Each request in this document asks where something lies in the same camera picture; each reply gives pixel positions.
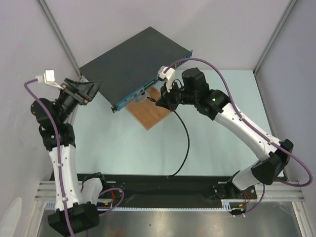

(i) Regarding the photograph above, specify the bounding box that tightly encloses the aluminium front rail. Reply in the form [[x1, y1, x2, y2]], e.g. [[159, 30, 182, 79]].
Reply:
[[35, 181, 305, 202]]

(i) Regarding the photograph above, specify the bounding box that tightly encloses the aluminium frame post right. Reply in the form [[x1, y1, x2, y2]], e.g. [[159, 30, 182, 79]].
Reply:
[[253, 0, 298, 75]]

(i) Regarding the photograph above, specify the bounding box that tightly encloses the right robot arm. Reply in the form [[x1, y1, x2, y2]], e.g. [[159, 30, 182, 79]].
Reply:
[[156, 66, 294, 198]]

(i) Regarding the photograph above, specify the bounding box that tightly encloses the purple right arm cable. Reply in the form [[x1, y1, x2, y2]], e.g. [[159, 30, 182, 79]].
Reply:
[[167, 58, 313, 217]]

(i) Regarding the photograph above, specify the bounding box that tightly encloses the black ethernet cable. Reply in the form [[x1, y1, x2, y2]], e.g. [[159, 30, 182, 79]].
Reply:
[[146, 96, 191, 178]]

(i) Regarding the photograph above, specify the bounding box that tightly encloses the aluminium frame post left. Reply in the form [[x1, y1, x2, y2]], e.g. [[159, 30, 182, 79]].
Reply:
[[36, 0, 81, 79]]

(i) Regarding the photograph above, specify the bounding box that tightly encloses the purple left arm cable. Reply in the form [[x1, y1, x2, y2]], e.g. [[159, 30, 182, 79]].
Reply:
[[24, 78, 125, 234]]

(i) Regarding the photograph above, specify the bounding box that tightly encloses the white cable duct rail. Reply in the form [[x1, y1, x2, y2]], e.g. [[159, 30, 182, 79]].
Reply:
[[44, 199, 234, 212]]

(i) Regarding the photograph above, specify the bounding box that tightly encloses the metal switch stand bracket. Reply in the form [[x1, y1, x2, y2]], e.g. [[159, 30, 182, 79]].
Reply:
[[134, 91, 150, 104]]

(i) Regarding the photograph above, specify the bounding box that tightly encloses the dark grey network switch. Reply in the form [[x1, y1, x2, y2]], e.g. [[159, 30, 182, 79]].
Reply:
[[79, 27, 192, 113]]

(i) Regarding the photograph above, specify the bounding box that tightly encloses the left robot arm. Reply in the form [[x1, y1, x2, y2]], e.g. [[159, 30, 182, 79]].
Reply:
[[24, 79, 109, 237]]

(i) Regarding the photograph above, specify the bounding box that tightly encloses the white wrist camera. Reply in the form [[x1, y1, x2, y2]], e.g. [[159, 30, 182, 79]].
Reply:
[[35, 69, 64, 90], [157, 66, 176, 92]]

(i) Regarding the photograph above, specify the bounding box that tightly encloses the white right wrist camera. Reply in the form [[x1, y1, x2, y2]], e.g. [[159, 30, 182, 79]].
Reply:
[[157, 66, 176, 92]]

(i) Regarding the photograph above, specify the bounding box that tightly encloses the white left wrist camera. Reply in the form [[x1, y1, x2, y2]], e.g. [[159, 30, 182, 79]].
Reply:
[[35, 69, 64, 90]]

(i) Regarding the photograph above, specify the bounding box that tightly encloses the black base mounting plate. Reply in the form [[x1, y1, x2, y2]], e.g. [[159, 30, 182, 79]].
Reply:
[[49, 174, 257, 208]]

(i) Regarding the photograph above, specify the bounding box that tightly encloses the wooden base board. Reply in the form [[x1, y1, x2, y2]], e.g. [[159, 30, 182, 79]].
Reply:
[[125, 87, 170, 130]]

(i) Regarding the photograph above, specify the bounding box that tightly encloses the aluminium frame post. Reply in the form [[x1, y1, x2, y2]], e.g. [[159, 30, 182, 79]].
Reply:
[[253, 0, 298, 75], [36, 0, 81, 79]]

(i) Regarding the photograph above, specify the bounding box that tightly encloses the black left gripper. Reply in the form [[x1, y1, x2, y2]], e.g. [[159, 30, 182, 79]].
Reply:
[[55, 78, 104, 122]]

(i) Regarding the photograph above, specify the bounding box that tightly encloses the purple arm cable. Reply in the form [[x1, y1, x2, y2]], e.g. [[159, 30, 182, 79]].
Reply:
[[167, 58, 313, 217], [24, 78, 125, 234]]

